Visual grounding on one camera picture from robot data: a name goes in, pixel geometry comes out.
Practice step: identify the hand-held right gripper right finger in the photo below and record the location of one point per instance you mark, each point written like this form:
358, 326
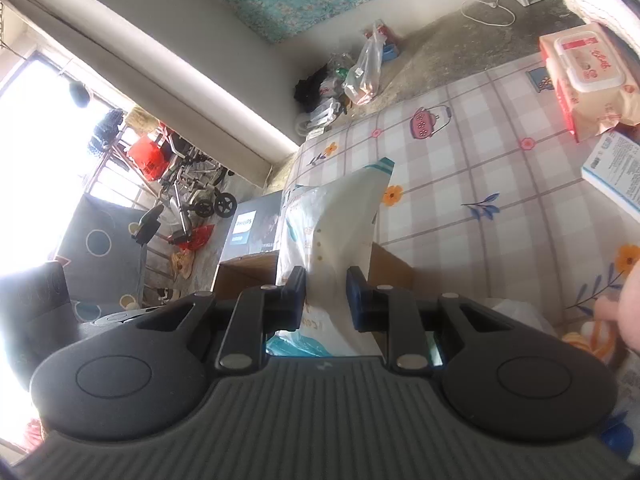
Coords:
356, 301

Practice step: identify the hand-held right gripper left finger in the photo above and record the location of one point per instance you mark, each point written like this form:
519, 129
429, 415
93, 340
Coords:
300, 289

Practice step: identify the brown cardboard box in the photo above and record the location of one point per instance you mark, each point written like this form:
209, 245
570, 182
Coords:
392, 267

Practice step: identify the white teal printed plastic package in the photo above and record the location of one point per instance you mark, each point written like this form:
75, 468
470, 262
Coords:
340, 220

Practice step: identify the person's left hand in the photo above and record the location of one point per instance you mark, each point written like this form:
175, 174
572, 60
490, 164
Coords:
627, 305

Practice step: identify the dark printed carton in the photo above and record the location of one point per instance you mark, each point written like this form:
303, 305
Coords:
250, 230

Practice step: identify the red plastic bag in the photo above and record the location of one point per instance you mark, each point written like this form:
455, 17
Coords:
197, 237

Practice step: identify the folded wheelchair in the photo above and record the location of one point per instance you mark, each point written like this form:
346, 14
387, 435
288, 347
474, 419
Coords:
200, 180

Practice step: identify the white plastic bag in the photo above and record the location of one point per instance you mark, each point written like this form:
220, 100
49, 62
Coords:
515, 312

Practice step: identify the checked printed bed sheet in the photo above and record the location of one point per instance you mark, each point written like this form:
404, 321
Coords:
450, 160

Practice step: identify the clear plastic packaging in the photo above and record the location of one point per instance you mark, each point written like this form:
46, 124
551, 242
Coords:
320, 115

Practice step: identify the black bag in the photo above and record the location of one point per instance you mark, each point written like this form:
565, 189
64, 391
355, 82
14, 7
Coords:
307, 90

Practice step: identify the dark cloth with circles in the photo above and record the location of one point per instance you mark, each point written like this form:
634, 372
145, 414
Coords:
100, 260

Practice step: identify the clear plastic bag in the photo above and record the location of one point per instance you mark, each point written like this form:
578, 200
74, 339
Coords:
362, 70

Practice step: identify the orange striped towel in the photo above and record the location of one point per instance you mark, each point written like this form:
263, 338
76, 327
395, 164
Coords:
592, 342

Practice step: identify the blue bowl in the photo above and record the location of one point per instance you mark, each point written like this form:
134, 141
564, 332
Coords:
389, 52

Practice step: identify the dark hanging clothes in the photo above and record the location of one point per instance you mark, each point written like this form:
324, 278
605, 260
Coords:
106, 127

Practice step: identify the white blue paper box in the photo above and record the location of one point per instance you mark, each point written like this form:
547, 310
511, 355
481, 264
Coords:
615, 170

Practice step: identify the pink wet wipes pack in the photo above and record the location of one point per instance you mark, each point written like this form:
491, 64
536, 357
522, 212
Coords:
590, 95

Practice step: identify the white grey folded quilt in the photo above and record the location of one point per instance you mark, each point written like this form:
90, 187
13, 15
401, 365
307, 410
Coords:
595, 0

